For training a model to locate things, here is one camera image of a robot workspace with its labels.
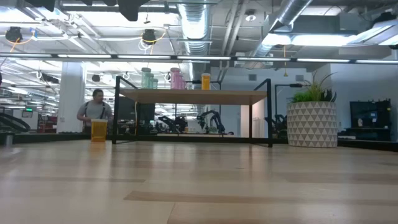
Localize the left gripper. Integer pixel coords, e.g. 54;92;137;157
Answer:
81;0;150;22

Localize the short orange pill bottle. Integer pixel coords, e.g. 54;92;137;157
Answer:
90;118;109;144

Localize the black ceiling dome device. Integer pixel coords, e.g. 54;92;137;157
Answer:
4;26;24;44
141;28;157;46

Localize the long linear ceiling light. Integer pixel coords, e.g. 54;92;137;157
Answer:
0;52;398;65

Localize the white building column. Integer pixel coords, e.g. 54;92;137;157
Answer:
57;61;87;134

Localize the person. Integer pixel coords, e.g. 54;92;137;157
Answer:
76;88;114;135

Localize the black track light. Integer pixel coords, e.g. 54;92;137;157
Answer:
40;72;60;85

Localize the red tool cabinet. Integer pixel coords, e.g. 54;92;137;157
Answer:
37;114;58;134

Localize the rectangular ceiling light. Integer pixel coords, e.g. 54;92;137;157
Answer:
348;18;398;47
262;32;358;47

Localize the potted succulent patterned pot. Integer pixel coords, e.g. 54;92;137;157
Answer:
286;70;339;149

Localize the dark cabinet with monitor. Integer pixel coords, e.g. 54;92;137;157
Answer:
337;98;393;142

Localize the silver spiral ceiling duct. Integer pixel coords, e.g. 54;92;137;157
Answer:
248;0;314;58
176;0;218;82

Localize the wooden shelf black frame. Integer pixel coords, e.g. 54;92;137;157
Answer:
111;75;274;149

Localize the black aluminium rig frame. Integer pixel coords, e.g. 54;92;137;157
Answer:
0;132;398;154

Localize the black cable loop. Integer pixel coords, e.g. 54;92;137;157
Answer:
0;111;32;133

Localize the yellow hanging cord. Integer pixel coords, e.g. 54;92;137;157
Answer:
282;45;289;78

